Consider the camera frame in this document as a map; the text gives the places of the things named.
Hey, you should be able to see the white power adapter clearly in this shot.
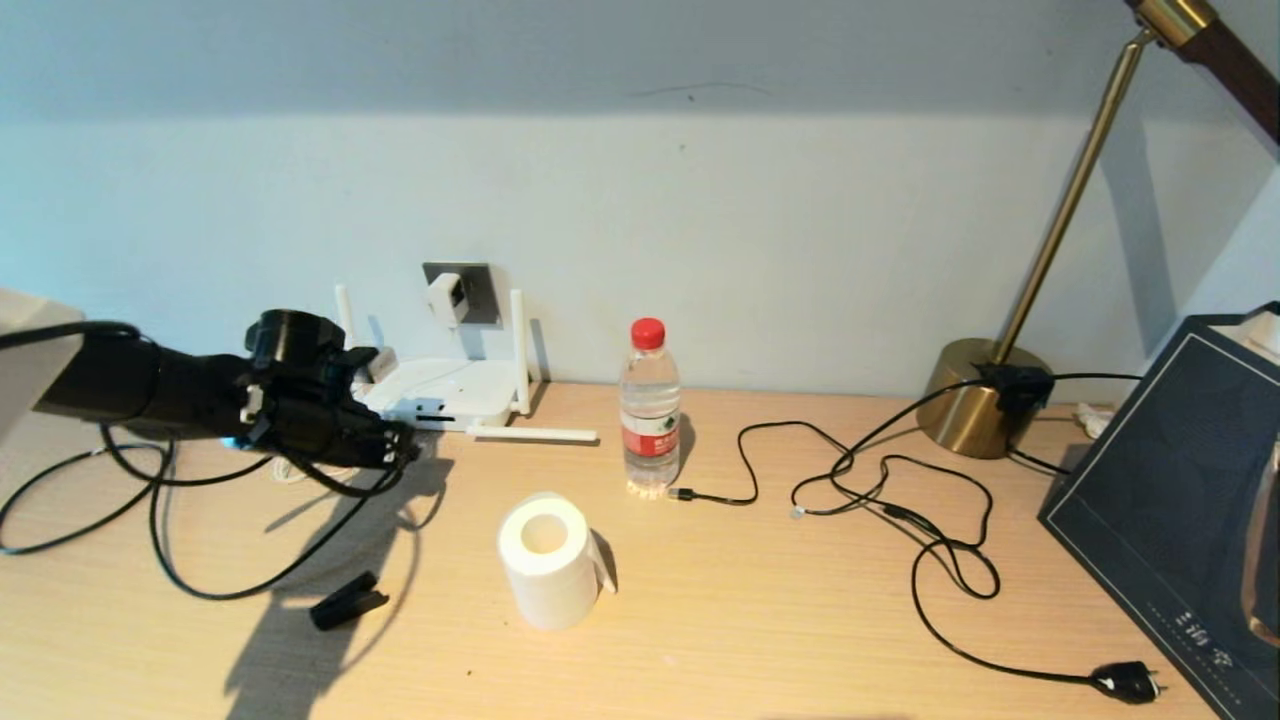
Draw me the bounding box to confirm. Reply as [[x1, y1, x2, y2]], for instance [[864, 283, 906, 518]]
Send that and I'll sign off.
[[428, 272, 471, 329]]

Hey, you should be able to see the white router with antennas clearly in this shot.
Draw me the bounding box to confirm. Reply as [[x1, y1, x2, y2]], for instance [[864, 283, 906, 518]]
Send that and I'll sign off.
[[335, 285, 599, 444]]

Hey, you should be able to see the black plastic clip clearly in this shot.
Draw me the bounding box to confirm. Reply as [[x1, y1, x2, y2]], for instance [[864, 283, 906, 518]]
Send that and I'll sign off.
[[308, 570, 391, 631]]

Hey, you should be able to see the white toilet paper roll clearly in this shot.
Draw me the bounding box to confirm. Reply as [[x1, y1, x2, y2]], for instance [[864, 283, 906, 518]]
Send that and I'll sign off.
[[497, 490, 619, 631]]

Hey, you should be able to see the water bottle red cap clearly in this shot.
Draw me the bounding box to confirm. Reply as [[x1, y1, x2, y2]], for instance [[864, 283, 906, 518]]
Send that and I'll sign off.
[[619, 317, 683, 499]]

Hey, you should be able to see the brass desk lamp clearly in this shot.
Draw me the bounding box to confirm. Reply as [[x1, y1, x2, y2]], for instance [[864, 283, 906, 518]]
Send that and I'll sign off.
[[915, 0, 1280, 461]]

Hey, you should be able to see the black adapter on lamp base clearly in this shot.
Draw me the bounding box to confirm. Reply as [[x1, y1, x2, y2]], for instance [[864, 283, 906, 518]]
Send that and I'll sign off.
[[970, 362, 1057, 421]]

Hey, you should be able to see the dark blue gift bag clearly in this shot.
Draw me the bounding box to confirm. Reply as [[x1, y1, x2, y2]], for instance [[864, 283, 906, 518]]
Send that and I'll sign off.
[[1037, 303, 1280, 720]]

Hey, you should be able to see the grey wall socket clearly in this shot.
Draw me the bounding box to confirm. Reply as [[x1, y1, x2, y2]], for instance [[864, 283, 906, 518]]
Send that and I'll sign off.
[[423, 262, 504, 326]]

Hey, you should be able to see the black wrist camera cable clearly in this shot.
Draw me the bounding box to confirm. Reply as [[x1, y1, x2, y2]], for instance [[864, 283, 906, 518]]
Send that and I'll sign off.
[[0, 320, 406, 499]]

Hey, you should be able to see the black lamp power cable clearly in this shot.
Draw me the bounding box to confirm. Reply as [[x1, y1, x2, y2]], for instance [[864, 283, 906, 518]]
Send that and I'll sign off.
[[790, 425, 1169, 705]]

